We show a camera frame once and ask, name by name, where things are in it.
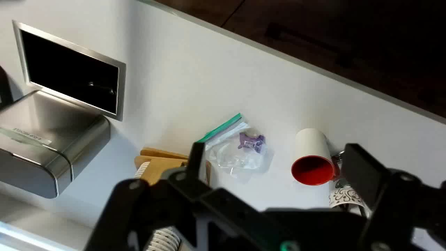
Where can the stainless steel trash bin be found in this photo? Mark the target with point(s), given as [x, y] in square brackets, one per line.
[46, 142]

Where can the white mug red inside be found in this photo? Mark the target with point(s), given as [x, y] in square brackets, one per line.
[312, 162]

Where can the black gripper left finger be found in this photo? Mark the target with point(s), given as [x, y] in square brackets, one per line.
[137, 209]

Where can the wooden coffee cup holder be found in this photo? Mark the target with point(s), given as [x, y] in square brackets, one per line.
[151, 163]

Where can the clear zip bag green seal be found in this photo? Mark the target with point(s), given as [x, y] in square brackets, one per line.
[237, 148]

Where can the stack of patterned paper cups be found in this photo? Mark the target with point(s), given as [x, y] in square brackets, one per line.
[343, 197]

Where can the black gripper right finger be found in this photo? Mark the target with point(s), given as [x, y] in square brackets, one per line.
[400, 202]

